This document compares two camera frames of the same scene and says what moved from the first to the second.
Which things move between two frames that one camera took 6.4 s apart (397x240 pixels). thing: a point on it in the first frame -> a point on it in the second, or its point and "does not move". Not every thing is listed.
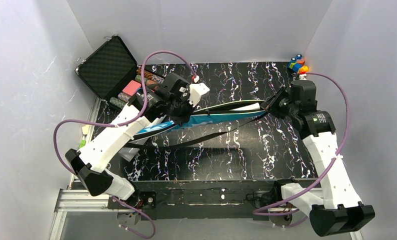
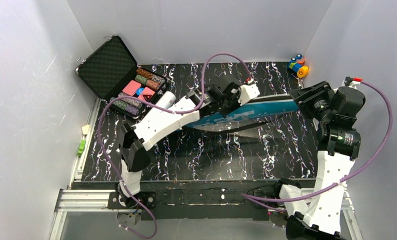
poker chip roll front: (117, 103) does not move
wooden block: (85, 129) does not move
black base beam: (207, 199) does not move
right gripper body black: (278, 103) -> (308, 97)
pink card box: (131, 88) does not move
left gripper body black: (179, 110) -> (231, 93)
